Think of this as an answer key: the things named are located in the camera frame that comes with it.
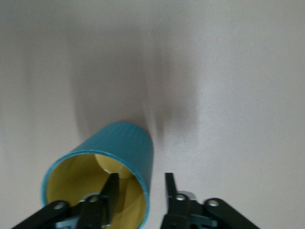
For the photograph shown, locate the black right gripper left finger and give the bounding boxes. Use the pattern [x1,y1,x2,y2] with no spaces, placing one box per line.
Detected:
[10,173,120,229]

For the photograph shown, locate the teal cup yellow inside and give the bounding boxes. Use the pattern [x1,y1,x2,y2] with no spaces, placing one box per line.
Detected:
[41,121,154,229]

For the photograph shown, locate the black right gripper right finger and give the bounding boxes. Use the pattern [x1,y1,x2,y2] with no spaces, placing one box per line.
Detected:
[162,173,260,229]

